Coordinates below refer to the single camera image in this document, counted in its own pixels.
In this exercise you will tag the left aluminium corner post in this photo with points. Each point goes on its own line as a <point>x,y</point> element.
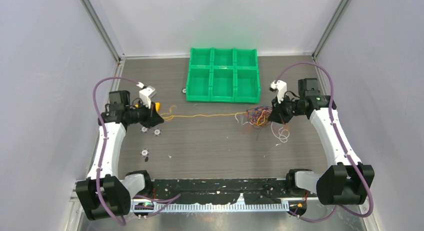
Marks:
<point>100,27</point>

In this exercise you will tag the aluminium corner post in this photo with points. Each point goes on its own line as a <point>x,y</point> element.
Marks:
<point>100,27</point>
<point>335,18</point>

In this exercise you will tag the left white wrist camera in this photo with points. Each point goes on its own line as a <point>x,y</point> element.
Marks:
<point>145,94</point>

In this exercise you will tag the right aluminium corner post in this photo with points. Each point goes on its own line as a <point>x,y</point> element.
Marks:
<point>335,18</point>

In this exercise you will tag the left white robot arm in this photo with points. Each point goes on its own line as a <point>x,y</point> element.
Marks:
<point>102,193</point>

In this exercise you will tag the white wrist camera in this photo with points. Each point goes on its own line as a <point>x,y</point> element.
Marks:
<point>279,87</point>
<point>145,94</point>

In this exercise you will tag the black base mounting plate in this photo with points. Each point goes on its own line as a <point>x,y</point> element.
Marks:
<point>221,191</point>

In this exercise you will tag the slotted white cable duct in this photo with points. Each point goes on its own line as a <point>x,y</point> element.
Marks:
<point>148,207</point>

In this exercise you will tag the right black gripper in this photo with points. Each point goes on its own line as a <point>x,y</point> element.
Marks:
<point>277,115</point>

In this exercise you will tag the green six-compartment bin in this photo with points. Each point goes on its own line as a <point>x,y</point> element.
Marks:
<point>223,76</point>

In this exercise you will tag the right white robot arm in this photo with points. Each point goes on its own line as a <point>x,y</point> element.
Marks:
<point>346,180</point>

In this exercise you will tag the poker chip lower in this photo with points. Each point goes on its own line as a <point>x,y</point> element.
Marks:
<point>144,152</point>

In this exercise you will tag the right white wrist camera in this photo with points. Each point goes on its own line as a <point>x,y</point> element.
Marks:
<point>279,87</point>

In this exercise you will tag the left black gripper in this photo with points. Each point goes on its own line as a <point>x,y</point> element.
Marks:
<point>152,118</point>

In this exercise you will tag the yellow triangular plastic piece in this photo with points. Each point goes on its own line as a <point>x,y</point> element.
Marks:
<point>157,106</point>

